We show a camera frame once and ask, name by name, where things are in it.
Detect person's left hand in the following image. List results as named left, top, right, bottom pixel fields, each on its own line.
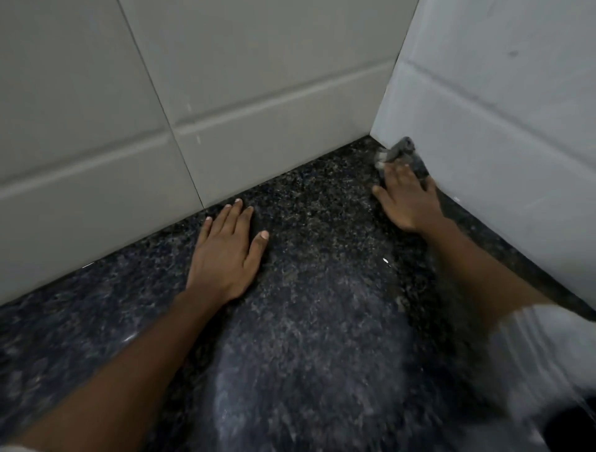
left=185, top=199, right=271, bottom=306

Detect person's right hand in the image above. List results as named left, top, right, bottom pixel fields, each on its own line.
left=371, top=161, right=448, bottom=233

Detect grey cleaning cloth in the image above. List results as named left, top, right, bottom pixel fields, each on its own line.
left=374, top=136, right=432, bottom=188

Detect person's right forearm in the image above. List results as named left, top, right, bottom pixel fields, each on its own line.
left=419, top=218, right=557, bottom=338

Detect person's left forearm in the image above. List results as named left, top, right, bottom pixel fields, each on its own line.
left=14, top=290, right=233, bottom=452

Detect white shirt sleeve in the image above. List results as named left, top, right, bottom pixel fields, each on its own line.
left=482, top=304, right=596, bottom=452

